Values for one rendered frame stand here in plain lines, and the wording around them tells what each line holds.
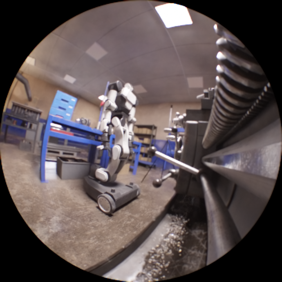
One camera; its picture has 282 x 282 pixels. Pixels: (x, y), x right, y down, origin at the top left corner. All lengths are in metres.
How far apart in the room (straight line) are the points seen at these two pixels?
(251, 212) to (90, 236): 0.82
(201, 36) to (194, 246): 3.16
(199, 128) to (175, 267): 0.44
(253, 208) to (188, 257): 0.20
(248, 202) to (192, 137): 0.30
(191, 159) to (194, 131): 0.11
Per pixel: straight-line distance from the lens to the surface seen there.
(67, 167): 1.64
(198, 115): 0.47
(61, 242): 0.80
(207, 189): 0.17
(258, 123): 0.20
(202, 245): 0.37
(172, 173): 0.43
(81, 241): 0.80
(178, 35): 2.97
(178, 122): 0.60
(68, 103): 1.68
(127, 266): 0.27
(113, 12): 3.00
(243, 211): 0.21
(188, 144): 0.39
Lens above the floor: 0.65
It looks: 6 degrees up
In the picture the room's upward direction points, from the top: 10 degrees clockwise
